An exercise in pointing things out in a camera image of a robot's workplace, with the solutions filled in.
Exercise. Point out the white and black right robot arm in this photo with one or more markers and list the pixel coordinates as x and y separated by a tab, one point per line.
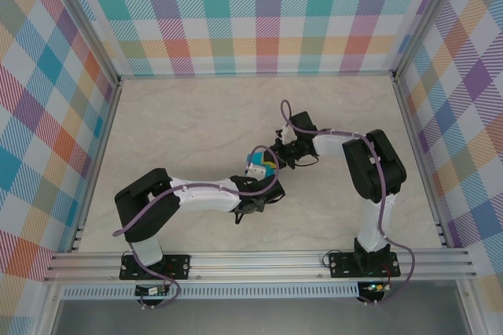
371	225

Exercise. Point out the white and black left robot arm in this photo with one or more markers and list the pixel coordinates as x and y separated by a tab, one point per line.
204	195

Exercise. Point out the grey metal shelf panel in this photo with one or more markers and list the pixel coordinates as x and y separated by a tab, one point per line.
255	319

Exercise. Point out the aluminium mounting rail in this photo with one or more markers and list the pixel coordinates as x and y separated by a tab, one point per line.
255	264

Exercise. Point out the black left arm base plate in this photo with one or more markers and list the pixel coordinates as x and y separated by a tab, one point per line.
178	264

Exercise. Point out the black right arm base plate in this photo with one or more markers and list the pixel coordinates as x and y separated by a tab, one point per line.
342	270

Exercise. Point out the aluminium side floor rail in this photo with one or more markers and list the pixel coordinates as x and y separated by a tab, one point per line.
421	154
103	134

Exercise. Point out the aluminium frame post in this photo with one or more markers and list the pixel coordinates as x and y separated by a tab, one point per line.
84	16
427	16

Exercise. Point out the aluminium frame leg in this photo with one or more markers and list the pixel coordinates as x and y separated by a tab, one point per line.
469	311
49	311

